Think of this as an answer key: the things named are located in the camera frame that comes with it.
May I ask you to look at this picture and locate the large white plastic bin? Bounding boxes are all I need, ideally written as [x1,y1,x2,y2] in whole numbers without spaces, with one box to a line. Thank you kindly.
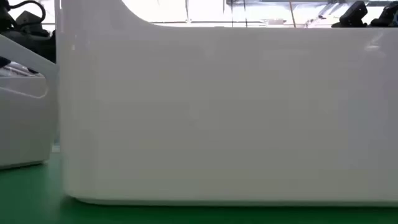
[55,0,398,207]

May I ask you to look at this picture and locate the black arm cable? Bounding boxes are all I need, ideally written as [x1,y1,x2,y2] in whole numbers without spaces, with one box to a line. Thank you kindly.
[7,0,47,26]

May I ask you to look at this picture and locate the small white plastic bin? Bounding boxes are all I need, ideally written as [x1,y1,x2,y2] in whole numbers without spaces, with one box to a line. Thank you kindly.
[0,34,60,170]

